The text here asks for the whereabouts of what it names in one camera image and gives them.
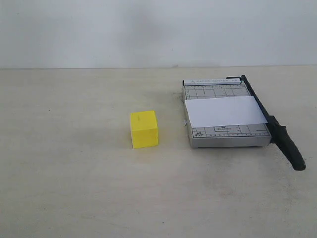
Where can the yellow cube block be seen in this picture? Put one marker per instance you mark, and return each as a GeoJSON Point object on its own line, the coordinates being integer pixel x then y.
{"type": "Point", "coordinates": [144, 129]}

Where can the white paper sheet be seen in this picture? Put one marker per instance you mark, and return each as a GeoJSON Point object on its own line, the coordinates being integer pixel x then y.
{"type": "Point", "coordinates": [240, 110]}

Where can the black cutter blade arm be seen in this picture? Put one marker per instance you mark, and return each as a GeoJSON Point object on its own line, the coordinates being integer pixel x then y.
{"type": "Point", "coordinates": [279, 134]}

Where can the grey paper cutter base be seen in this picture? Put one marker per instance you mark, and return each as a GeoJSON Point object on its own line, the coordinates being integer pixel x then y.
{"type": "Point", "coordinates": [249, 135]}

